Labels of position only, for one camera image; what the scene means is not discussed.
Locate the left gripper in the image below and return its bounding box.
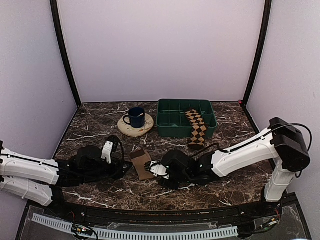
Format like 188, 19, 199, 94
81, 156, 133, 183

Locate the green divided plastic tray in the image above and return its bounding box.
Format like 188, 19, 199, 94
156, 99, 218, 138

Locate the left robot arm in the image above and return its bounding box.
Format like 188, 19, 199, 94
0, 136, 133, 218

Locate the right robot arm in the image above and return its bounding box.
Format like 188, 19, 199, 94
150, 117, 311, 217

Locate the cream round coaster plate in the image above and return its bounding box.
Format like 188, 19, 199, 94
117, 113, 154, 138

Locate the brown argyle sock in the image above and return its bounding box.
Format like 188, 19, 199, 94
185, 108, 209, 151

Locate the dark blue enamel mug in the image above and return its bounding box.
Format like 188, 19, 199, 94
122, 107, 146, 129

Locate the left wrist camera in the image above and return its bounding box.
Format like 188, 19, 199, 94
101, 135, 120, 165

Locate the white slotted cable duct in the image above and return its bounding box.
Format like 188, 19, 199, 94
31, 213, 239, 240

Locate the black front rail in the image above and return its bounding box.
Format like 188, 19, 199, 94
44, 201, 283, 226

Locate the left black frame post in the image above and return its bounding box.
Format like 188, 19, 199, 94
49, 0, 82, 108

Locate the black frame post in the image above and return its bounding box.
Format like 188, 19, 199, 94
49, 0, 82, 108
242, 0, 272, 108

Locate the right black frame post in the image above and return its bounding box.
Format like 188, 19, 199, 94
242, 0, 272, 108

